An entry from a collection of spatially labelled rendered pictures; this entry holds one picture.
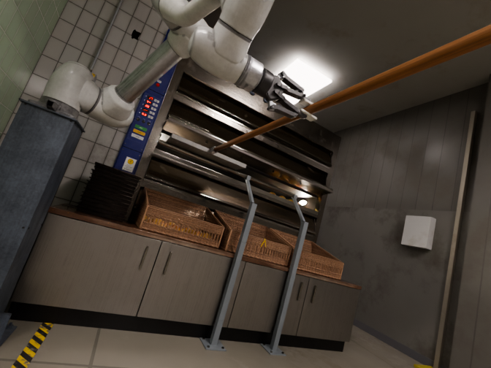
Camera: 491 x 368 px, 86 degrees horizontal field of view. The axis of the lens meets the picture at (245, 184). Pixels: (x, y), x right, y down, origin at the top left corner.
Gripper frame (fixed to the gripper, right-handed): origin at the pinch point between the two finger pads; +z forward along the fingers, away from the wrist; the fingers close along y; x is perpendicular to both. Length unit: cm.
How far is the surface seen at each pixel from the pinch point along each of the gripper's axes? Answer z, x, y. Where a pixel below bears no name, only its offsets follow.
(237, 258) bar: 40, -93, 63
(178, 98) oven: -27, -154, -45
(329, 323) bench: 142, -98, 95
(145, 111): -47, -151, -21
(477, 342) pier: 260, -48, 75
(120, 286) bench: -24, -98, 95
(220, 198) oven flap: 36, -152, 24
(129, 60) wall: -70, -154, -55
